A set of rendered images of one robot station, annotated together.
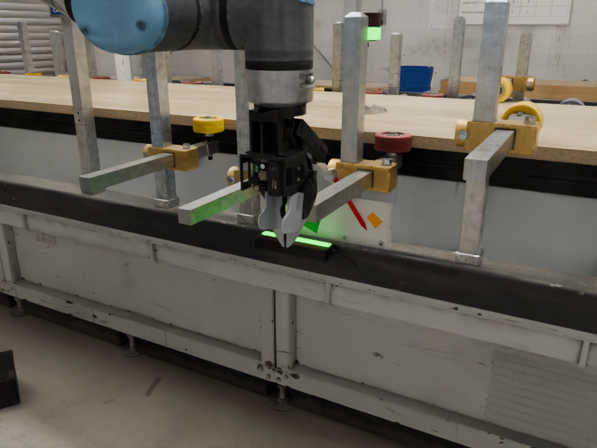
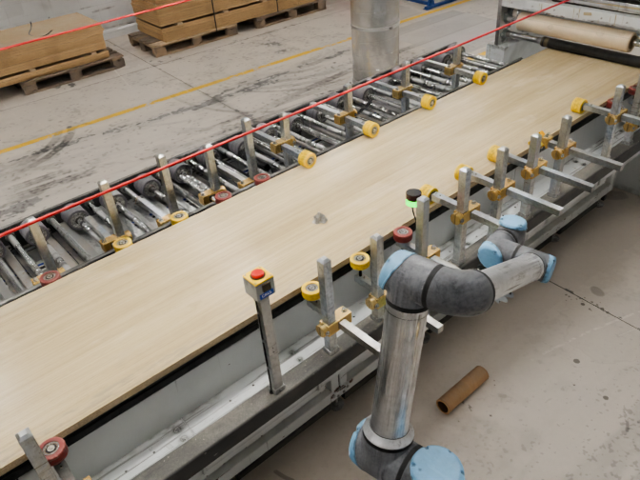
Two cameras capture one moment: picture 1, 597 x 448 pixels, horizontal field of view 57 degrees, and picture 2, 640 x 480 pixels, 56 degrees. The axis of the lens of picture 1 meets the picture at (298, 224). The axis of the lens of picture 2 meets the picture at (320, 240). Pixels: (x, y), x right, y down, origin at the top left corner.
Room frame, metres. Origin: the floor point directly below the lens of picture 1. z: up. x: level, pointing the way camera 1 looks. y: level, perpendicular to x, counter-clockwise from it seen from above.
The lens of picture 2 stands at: (0.68, 1.78, 2.35)
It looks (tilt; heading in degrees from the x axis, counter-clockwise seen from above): 36 degrees down; 294
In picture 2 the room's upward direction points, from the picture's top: 5 degrees counter-clockwise
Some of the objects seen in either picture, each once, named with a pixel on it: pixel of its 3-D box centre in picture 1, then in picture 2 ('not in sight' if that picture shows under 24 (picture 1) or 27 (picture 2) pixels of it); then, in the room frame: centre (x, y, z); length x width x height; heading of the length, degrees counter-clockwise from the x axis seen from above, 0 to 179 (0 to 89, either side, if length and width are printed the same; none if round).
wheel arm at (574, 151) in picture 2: not in sight; (584, 154); (0.51, -0.98, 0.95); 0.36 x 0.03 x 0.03; 152
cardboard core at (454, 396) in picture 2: not in sight; (463, 389); (0.88, -0.19, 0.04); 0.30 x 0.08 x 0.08; 62
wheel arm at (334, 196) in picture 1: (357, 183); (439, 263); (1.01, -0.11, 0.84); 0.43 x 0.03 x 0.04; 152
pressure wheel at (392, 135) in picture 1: (392, 157); (402, 241); (1.19, -0.21, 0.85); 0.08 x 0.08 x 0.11
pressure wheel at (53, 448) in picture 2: not in sight; (56, 458); (1.89, 1.12, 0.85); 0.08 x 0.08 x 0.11
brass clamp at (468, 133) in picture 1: (496, 135); (465, 212); (0.96, -0.35, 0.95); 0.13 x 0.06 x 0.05; 62
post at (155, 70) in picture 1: (160, 126); (328, 310); (1.32, 0.33, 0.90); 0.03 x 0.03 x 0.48; 62
